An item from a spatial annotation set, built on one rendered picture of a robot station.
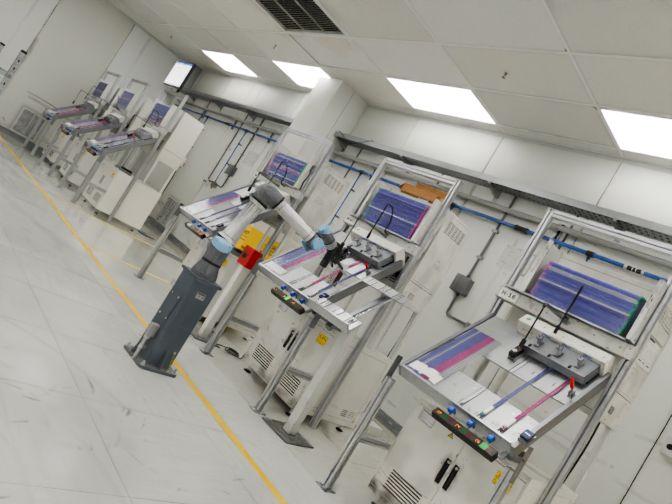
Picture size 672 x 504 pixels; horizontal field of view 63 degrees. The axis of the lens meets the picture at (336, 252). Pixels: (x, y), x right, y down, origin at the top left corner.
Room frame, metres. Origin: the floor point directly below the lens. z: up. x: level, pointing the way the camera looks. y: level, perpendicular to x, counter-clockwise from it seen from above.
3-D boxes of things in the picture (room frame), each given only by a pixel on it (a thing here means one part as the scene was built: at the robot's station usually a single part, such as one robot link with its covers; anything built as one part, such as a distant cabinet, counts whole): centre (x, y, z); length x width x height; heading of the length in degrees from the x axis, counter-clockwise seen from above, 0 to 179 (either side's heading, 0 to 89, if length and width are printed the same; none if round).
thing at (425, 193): (4.15, -0.39, 1.82); 0.68 x 0.30 x 0.20; 42
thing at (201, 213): (4.93, 0.81, 0.66); 1.01 x 0.73 x 1.31; 132
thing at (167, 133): (7.45, 2.89, 0.95); 1.36 x 0.82 x 1.90; 132
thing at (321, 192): (5.08, 0.67, 0.95); 1.35 x 0.82 x 1.90; 132
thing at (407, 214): (3.86, -0.24, 1.52); 0.51 x 0.13 x 0.27; 42
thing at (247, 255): (4.21, 0.54, 0.39); 0.24 x 0.24 x 0.78; 42
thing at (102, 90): (9.60, 4.84, 0.95); 1.37 x 0.82 x 1.90; 132
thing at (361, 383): (3.99, -0.29, 0.31); 0.70 x 0.65 x 0.62; 42
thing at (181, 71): (7.35, 3.00, 2.10); 0.58 x 0.14 x 0.41; 42
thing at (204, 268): (3.03, 0.56, 0.60); 0.15 x 0.15 x 0.10
